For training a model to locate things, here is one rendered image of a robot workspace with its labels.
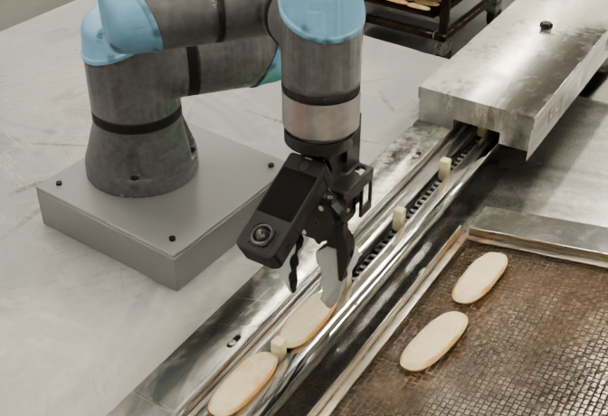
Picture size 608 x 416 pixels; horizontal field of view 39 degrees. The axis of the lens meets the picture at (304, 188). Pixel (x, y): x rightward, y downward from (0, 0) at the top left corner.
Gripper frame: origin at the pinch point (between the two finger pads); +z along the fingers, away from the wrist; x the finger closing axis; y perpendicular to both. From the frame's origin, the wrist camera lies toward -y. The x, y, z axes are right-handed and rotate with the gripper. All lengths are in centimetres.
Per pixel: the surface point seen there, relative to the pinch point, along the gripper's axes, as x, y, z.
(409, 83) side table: 19, 63, 7
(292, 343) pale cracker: -0.7, -4.2, 3.5
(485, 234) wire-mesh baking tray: -12.6, 19.1, -1.0
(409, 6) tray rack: 95, 226, 65
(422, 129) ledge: 6.8, 43.2, 2.7
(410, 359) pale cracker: -14.3, -4.0, -1.3
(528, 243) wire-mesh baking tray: -17.8, 19.1, -1.9
